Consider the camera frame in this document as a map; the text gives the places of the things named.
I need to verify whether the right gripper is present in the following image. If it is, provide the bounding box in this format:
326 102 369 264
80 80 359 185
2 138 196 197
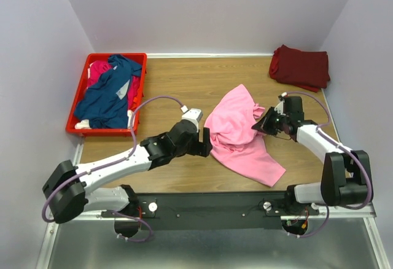
252 106 289 136

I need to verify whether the pink t-shirt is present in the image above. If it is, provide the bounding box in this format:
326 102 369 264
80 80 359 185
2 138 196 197
204 84 286 187

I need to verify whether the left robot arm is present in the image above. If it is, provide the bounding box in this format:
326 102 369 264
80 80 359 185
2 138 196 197
42 120 212 224

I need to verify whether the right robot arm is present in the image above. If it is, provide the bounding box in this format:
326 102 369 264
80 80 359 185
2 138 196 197
252 92 373 215

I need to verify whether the folded dark red t-shirt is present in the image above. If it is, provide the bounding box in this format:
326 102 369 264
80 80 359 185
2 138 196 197
269 45 330 93

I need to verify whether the navy blue t-shirt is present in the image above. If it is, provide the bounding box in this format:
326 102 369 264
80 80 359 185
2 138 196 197
74 54 142 129

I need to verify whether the red plastic bin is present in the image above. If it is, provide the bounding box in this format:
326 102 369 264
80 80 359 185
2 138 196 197
65 52 147 137

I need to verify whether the white garment piece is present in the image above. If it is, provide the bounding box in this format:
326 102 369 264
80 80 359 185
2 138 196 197
74 120 90 130

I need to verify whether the magenta t-shirt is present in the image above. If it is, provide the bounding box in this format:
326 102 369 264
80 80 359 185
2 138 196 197
87 60 141 110

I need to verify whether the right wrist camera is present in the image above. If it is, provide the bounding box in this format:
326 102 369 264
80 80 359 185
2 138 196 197
274 92 288 115

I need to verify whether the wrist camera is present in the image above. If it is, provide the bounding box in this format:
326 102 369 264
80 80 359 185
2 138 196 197
274 92 288 115
181 105 203 128

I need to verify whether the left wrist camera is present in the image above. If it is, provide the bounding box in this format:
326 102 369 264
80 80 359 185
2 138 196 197
181 105 203 128

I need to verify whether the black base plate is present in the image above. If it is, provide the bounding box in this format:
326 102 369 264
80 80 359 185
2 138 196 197
101 191 320 232

